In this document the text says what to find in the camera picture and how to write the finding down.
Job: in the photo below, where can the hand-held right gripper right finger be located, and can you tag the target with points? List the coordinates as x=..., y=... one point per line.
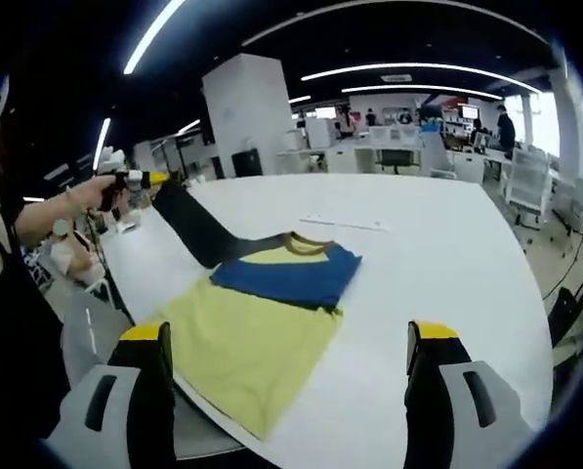
x=428, y=400

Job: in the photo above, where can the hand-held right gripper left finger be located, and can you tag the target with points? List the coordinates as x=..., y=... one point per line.
x=144, y=391

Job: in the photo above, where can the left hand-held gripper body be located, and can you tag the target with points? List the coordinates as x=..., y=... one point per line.
x=111, y=158

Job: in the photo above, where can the yellow blue grey long-sleeve garment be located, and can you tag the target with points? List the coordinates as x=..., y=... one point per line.
x=252, y=352

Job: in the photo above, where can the person's left hand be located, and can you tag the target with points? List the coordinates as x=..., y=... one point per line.
x=88, y=195

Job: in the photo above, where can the grey mesh chair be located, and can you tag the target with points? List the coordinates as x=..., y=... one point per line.
x=95, y=332

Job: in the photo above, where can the black cabinet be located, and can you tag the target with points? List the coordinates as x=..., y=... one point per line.
x=247, y=163

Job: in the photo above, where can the person's dark clothing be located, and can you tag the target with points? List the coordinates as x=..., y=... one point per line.
x=22, y=317

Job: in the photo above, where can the black chair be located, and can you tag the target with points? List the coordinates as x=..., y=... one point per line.
x=564, y=317

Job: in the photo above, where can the white cabinet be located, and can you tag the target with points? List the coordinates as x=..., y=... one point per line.
x=318, y=133

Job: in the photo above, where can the white office chair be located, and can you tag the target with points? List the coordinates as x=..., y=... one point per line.
x=528, y=181

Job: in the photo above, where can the dark office chair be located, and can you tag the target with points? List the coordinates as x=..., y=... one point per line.
x=396, y=158

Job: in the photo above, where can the bright display screen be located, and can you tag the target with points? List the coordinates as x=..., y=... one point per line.
x=469, y=111

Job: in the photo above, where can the long ceiling light strip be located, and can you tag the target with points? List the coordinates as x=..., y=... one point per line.
x=418, y=64

